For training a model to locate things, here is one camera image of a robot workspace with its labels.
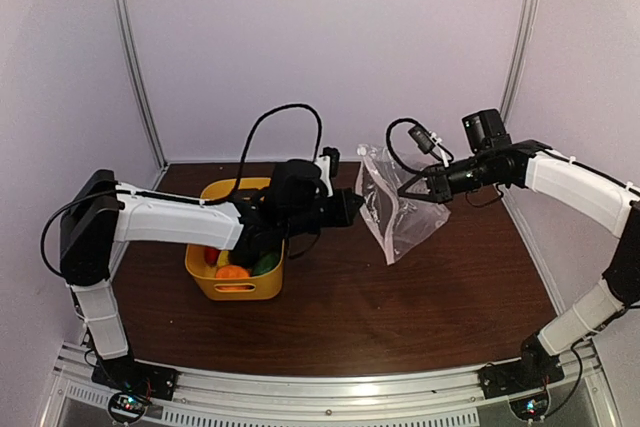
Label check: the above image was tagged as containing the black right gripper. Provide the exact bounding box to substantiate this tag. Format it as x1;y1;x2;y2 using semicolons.
399;151;503;204

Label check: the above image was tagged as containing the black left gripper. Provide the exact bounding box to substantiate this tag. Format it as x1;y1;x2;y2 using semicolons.
282;186;363;238

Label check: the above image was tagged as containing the clear zip top bag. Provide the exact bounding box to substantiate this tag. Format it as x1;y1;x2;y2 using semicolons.
355;144;450;265

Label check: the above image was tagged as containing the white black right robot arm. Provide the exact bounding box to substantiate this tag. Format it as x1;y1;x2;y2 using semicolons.
398;140;639;389

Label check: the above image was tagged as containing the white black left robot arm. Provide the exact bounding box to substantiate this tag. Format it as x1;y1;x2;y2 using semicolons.
49;167;364;391

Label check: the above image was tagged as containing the yellow toy banana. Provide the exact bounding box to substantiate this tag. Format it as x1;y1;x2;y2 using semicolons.
216;251;232;268

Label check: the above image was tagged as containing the orange toy orange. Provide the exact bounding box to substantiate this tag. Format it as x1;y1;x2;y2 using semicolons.
215;264;251;280

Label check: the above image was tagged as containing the yellow plastic basket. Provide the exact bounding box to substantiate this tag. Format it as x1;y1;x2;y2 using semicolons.
184;177;286;302

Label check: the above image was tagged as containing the right circuit board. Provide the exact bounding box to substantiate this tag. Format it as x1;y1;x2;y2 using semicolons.
509;393;550;421

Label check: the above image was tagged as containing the circuit board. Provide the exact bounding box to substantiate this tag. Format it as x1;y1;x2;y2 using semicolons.
509;393;550;421
107;392;149;423

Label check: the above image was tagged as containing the left circuit board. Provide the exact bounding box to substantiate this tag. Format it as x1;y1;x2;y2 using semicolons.
107;392;149;423

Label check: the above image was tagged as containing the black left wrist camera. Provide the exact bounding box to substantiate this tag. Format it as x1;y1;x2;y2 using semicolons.
314;147;340;197

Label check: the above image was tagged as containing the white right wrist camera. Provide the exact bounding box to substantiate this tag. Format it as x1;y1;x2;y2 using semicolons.
408;125;454;166

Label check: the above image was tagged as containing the black right camera cable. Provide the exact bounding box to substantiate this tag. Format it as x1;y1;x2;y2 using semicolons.
384;118;441;178

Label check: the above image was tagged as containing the black camera cable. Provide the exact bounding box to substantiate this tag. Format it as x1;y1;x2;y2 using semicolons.
384;118;441;178
237;103;324;193

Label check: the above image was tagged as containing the black left camera cable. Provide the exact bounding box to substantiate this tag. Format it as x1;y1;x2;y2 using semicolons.
237;103;324;193

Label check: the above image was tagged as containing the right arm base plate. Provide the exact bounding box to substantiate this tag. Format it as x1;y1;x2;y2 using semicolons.
477;360;565;399

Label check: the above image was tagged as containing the right aluminium corner post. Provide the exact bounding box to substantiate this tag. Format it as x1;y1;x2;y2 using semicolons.
499;0;540;121

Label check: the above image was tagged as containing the aluminium corner post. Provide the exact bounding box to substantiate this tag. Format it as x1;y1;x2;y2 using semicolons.
114;0;168;169
499;0;540;121

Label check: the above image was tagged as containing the aluminium front rail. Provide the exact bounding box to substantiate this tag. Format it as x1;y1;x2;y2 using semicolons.
39;341;621;427

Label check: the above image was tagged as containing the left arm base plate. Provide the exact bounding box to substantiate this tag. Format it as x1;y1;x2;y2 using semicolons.
91;356;178;401

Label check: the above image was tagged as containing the left aluminium corner post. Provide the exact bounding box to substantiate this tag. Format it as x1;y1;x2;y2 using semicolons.
114;0;168;169

